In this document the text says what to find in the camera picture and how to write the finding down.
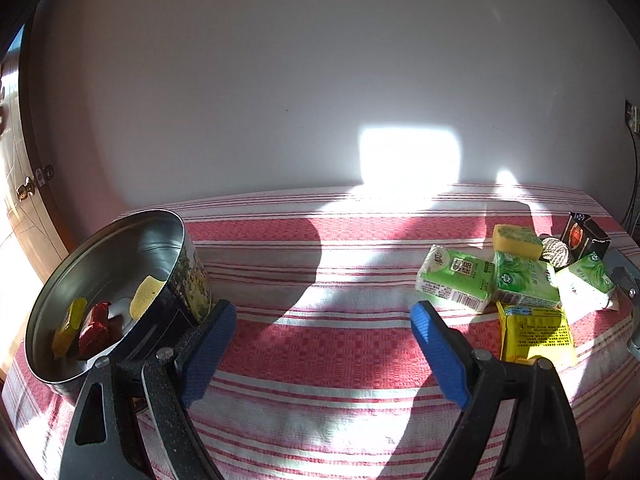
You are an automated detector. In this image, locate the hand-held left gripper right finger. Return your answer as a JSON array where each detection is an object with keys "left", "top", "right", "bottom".
[{"left": 410, "top": 301, "right": 587, "bottom": 480}]

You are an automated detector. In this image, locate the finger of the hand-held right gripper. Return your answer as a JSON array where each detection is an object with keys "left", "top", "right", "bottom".
[{"left": 604, "top": 252, "right": 640, "bottom": 361}]

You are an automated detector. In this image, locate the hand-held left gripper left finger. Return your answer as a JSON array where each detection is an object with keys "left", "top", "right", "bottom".
[{"left": 59, "top": 300, "right": 237, "bottom": 480}]

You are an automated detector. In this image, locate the green white tissue pack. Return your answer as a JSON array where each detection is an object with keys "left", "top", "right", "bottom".
[{"left": 555, "top": 254, "right": 621, "bottom": 313}]

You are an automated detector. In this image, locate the black box with red print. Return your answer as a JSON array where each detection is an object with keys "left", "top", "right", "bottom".
[{"left": 560, "top": 212, "right": 613, "bottom": 261}]

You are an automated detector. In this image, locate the knotted rope ball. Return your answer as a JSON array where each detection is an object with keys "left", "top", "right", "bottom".
[{"left": 539, "top": 236, "right": 572, "bottom": 268}]

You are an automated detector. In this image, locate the yellow green sponge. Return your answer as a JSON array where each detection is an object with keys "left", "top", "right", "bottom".
[{"left": 492, "top": 224, "right": 544, "bottom": 262}]

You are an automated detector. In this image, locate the round metal tin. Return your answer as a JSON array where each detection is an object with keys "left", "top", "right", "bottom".
[{"left": 24, "top": 209, "right": 213, "bottom": 407}]

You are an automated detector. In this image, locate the red snack packet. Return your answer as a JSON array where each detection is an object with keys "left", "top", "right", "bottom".
[{"left": 77, "top": 301, "right": 123, "bottom": 361}]

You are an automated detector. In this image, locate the red white striped blanket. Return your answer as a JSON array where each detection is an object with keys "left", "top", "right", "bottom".
[{"left": 0, "top": 185, "right": 640, "bottom": 480}]

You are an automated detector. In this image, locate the yellow snack packet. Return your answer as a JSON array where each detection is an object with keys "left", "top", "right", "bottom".
[{"left": 52, "top": 298, "right": 88, "bottom": 358}]

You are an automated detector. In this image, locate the wooden door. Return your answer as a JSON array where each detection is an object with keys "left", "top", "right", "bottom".
[{"left": 0, "top": 25, "right": 71, "bottom": 376}]

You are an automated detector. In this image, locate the black cable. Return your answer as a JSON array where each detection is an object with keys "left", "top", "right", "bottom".
[{"left": 620, "top": 122, "right": 640, "bottom": 228}]

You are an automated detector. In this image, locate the brass door handle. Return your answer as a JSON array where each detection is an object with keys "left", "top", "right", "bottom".
[{"left": 16, "top": 165, "right": 56, "bottom": 203}]

